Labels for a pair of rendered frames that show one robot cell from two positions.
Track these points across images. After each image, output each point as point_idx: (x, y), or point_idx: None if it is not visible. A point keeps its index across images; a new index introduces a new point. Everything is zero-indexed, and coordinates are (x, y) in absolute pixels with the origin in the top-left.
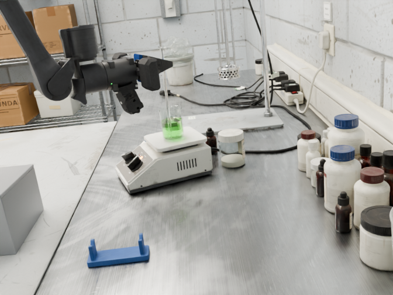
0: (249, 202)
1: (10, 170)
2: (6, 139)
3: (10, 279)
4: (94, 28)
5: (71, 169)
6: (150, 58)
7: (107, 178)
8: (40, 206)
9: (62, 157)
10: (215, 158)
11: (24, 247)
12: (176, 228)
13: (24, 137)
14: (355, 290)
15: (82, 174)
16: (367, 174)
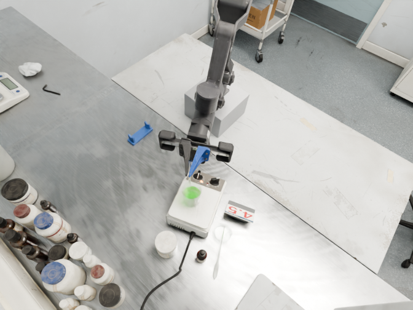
0: (117, 206)
1: (221, 110)
2: (391, 178)
3: (168, 106)
4: (200, 98)
5: (266, 174)
6: (163, 133)
7: (228, 179)
8: (214, 133)
9: (297, 182)
10: (188, 249)
11: (187, 118)
12: (136, 163)
13: (382, 188)
14: (34, 172)
15: (251, 173)
16: (23, 205)
